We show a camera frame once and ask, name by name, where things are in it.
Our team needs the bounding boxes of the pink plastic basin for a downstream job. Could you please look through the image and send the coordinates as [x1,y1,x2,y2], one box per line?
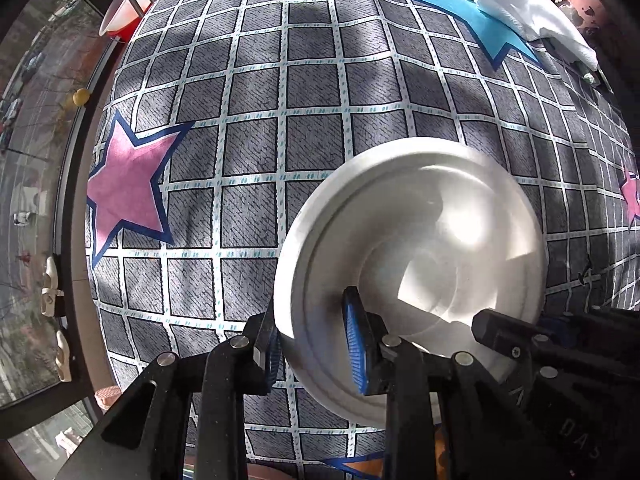
[98,0,173,41]

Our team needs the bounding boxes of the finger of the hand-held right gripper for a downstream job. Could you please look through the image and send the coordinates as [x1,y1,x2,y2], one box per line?
[542,307,640,346]
[471,309,551,361]

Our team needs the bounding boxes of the large white round plate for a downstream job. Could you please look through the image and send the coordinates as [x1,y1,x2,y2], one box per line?
[273,138,547,426]

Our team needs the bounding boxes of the white towel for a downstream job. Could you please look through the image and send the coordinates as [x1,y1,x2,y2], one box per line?
[452,0,599,72]

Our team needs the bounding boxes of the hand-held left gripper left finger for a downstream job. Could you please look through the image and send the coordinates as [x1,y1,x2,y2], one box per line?
[55,300,286,480]

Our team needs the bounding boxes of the pink cylindrical flask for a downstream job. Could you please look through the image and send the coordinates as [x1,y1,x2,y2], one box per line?
[554,0,631,68]

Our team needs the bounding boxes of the white window handle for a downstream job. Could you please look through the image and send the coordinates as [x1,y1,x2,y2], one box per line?
[40,257,61,317]
[54,330,73,383]

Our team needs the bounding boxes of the grey checked star tablecloth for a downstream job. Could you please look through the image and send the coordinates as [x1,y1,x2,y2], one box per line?
[85,0,640,480]

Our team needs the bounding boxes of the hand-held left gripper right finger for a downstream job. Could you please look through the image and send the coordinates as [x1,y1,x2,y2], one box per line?
[341,286,531,480]

